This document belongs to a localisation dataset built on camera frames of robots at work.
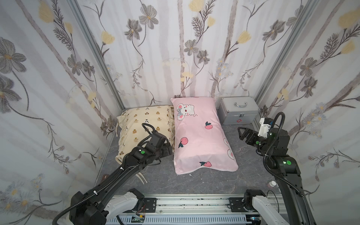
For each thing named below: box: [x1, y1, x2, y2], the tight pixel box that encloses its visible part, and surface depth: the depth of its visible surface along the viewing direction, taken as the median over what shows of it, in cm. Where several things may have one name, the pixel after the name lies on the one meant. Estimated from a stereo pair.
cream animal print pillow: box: [115, 105, 176, 162], surface depth 102 cm
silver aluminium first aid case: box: [217, 96, 261, 126], surface depth 106 cm
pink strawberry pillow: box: [170, 96, 239, 175], surface depth 90 cm
